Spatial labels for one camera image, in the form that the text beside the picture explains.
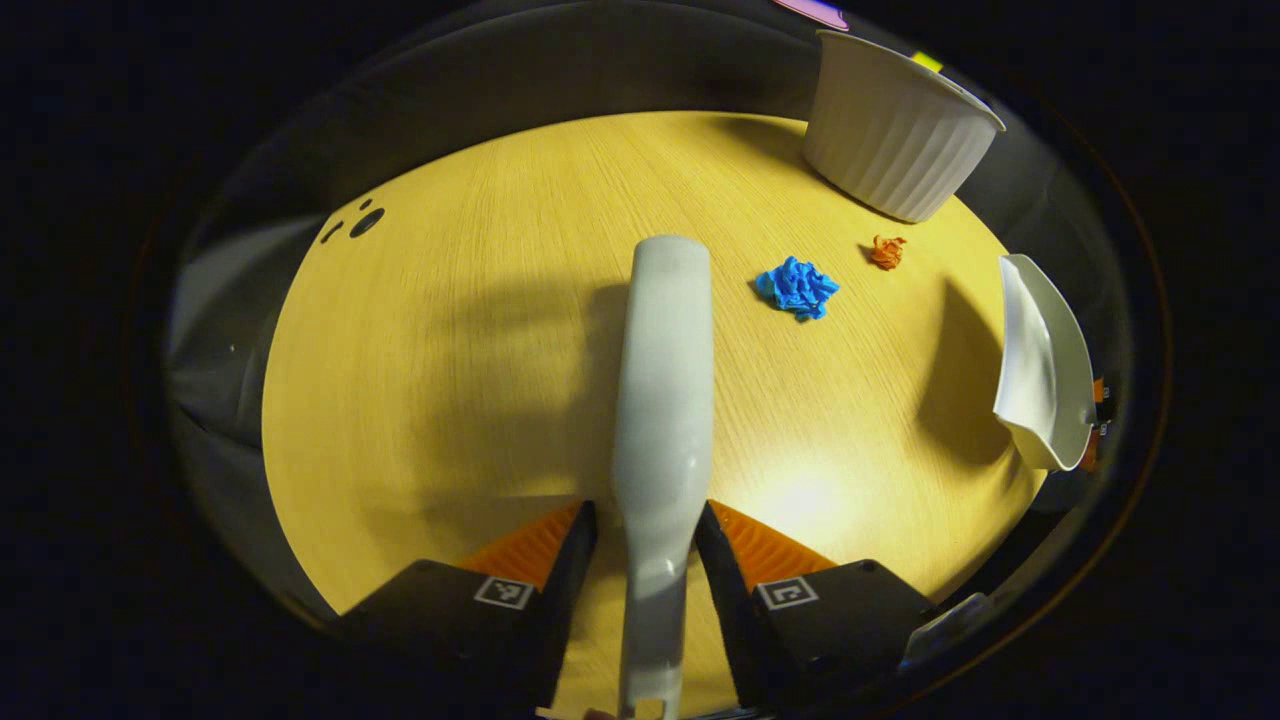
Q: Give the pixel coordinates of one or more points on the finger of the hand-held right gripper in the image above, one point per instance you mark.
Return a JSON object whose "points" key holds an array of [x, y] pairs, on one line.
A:
{"points": [[1100, 392]]}

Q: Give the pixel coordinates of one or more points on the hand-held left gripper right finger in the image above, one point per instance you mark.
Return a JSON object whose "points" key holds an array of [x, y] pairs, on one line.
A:
{"points": [[725, 590]]}

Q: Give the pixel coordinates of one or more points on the small white broom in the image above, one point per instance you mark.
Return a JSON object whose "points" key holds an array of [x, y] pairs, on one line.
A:
{"points": [[660, 400]]}

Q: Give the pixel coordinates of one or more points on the white dustpan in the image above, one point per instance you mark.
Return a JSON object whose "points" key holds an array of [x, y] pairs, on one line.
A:
{"points": [[1040, 380]]}

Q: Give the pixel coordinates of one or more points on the wooden desktop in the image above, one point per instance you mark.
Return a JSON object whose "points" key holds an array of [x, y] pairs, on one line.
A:
{"points": [[450, 350]]}

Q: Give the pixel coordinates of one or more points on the blue paper trash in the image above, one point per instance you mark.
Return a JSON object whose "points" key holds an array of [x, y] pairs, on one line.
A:
{"points": [[797, 288]]}

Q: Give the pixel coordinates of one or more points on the white ribbed garbage bin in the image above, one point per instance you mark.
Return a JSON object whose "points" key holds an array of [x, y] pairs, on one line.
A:
{"points": [[890, 140]]}

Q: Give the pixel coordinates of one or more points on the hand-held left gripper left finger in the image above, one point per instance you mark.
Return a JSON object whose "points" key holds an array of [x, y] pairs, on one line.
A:
{"points": [[570, 580]]}

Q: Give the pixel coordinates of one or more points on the orange paper trash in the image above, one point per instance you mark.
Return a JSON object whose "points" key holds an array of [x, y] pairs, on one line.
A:
{"points": [[886, 253]]}

